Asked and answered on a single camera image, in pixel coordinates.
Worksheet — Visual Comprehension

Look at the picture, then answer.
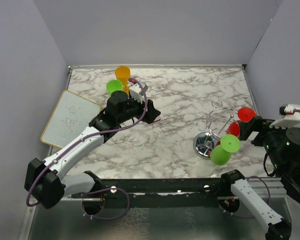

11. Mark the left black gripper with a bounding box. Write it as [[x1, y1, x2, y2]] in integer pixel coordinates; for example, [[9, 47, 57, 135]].
[[118, 94, 161, 125]]

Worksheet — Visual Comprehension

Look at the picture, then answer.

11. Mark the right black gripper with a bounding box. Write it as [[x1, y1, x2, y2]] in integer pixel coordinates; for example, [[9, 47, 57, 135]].
[[239, 113, 293, 172]]

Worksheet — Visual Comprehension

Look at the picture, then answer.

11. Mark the green wine glass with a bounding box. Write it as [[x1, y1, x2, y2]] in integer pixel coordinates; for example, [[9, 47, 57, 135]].
[[106, 79, 123, 96], [210, 134, 241, 166]]

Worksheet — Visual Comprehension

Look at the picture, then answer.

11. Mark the orange plastic wine glass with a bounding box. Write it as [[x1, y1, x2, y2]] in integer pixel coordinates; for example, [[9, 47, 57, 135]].
[[114, 66, 131, 94]]

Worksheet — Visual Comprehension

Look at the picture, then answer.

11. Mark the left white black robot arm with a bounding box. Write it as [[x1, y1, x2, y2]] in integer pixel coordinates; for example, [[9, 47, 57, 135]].
[[24, 91, 161, 209]]

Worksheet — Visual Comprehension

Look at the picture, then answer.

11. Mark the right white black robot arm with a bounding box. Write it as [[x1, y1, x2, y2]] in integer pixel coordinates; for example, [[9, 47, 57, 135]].
[[219, 116, 300, 240]]

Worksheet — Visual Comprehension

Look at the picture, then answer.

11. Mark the red plastic wine glass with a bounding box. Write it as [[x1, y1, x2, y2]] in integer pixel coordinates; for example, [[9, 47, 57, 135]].
[[226, 107, 257, 139]]

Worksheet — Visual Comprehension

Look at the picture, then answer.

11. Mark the small red white card box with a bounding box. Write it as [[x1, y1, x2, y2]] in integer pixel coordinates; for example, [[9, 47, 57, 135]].
[[154, 116, 161, 123]]

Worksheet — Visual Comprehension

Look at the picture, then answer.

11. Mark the yellow framed whiteboard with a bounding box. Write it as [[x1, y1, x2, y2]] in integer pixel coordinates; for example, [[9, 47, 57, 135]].
[[40, 90, 101, 148]]

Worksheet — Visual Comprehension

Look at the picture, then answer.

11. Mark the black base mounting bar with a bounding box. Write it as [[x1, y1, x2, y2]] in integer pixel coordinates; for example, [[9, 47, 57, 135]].
[[72, 177, 251, 209]]

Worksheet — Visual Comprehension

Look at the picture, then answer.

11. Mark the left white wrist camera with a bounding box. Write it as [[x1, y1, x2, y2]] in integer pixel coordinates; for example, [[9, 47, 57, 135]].
[[129, 83, 144, 103]]

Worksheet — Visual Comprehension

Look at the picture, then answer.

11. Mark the chrome wire wine glass rack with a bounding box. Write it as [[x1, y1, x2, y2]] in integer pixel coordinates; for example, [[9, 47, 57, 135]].
[[192, 100, 238, 160]]

